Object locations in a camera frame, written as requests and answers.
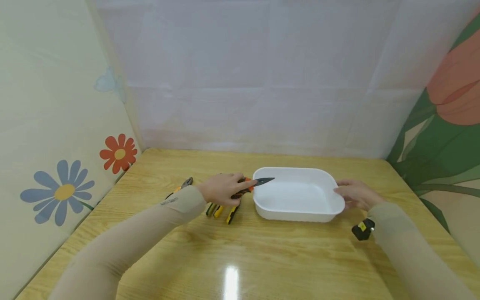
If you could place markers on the person's right hand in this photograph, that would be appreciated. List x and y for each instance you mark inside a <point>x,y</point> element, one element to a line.
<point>362,194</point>

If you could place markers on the person's left hand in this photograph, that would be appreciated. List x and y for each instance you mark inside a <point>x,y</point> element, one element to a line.
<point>217,188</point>

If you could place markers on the person's right fingers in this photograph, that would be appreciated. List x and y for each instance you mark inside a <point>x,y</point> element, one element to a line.
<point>344,187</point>

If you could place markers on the person's left fingers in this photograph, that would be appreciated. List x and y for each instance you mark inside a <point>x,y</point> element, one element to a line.
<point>240,180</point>

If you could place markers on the white plastic tray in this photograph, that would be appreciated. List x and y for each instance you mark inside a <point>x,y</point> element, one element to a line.
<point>296,196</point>

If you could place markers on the person's left forearm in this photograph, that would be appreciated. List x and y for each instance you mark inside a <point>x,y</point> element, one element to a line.
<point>127,241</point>

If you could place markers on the person's right forearm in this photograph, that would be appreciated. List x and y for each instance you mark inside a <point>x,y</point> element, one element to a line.
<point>408,254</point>

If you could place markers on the black wrist band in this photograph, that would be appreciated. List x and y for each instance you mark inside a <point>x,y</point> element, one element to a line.
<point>363,229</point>

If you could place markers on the grey head pliers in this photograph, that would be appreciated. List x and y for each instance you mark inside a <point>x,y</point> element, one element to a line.
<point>185,183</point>

